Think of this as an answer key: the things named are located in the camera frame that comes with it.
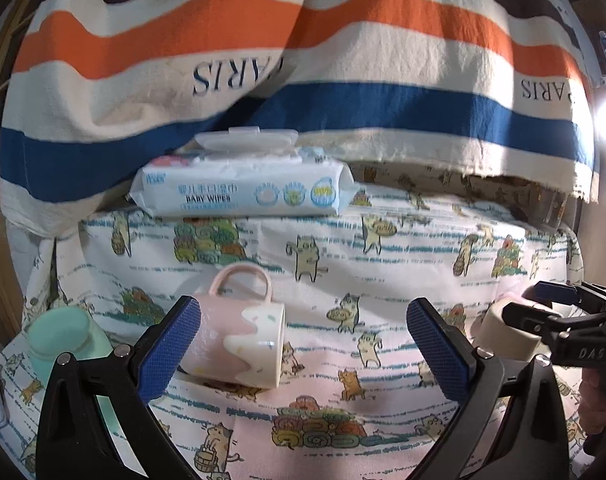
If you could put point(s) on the person's right hand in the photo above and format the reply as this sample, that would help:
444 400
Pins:
595 405

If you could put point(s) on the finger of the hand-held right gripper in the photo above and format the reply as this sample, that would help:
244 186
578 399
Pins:
558 292
528 316

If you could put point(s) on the cartoon cat printed cloth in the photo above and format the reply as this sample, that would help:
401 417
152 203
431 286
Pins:
333 285

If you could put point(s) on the striped blanket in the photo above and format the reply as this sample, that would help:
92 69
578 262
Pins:
333 50

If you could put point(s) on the pink and cream cup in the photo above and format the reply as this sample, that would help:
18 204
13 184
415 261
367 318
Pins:
233 340

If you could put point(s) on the mint green bottle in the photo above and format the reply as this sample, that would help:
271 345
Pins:
63 335

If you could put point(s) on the baby wipes pack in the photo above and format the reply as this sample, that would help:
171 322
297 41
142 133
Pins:
243 190

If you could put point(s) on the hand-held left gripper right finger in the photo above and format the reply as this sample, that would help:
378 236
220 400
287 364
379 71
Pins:
438 355

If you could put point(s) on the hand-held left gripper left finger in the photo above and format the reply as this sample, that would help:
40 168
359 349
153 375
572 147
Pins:
173 350

